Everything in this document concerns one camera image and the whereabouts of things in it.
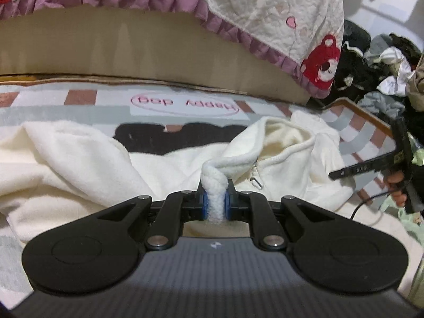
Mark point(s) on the black clothes pile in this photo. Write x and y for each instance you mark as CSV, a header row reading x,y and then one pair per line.
x,y
359,71

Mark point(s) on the quilted strawberry bedspread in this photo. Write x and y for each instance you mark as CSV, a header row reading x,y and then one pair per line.
x,y
301,37

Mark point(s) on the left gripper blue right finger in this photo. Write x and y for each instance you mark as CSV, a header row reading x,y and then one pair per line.
x,y
254,209

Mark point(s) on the white crumpled cloth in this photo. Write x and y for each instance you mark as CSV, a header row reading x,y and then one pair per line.
x,y
400,72

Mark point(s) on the grey crumpled garment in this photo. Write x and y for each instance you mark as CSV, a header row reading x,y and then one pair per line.
x,y
383,106

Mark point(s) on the person's right hand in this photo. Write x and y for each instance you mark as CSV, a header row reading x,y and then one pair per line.
x,y
394,181

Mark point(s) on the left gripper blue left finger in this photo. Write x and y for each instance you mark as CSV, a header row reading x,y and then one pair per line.
x,y
169,216

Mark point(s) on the white fleece hooded jacket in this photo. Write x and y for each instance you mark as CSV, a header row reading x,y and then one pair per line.
x,y
53,173

